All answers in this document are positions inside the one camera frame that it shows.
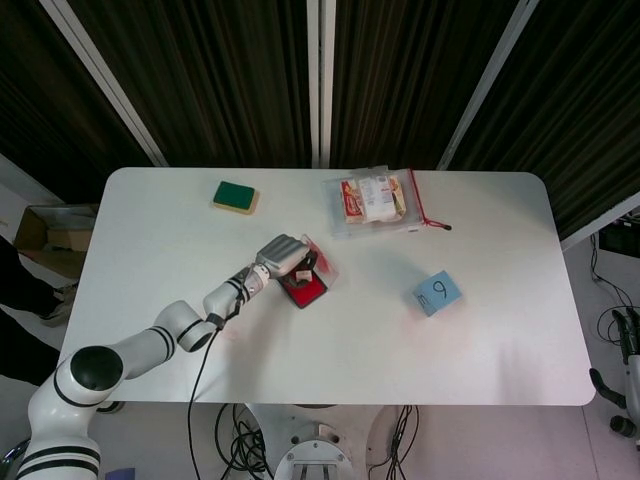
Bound black cable bundle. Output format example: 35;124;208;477
213;403;275;480
368;403;421;480

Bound white frame rail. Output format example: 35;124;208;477
558;198;640;251

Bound black floor cables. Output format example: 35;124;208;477
588;212;640;351

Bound dark pleated curtain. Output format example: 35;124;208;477
329;0;522;172
448;0;640;242
0;0;154;205
67;0;315;169

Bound green yellow sponge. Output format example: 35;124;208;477
211;180;261;218

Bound brown cardboard box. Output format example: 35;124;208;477
12;203;100;277

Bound red yellow snack packet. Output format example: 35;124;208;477
339;174;407;226

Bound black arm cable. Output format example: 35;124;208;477
186;284;251;480

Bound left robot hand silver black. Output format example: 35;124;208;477
254;232;321;291

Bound clear zip bag red zipper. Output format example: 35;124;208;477
319;166;454;241

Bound chrome metal handle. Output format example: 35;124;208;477
0;438;29;467

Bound white frame post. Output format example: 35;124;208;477
435;0;540;172
38;0;170;168
305;0;336;169

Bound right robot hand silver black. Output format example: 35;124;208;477
588;306;640;437

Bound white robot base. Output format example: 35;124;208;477
247;403;404;480

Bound blue paper note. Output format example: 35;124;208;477
410;270;464;318

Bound red ink pad clear lid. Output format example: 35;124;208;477
278;231;341;312

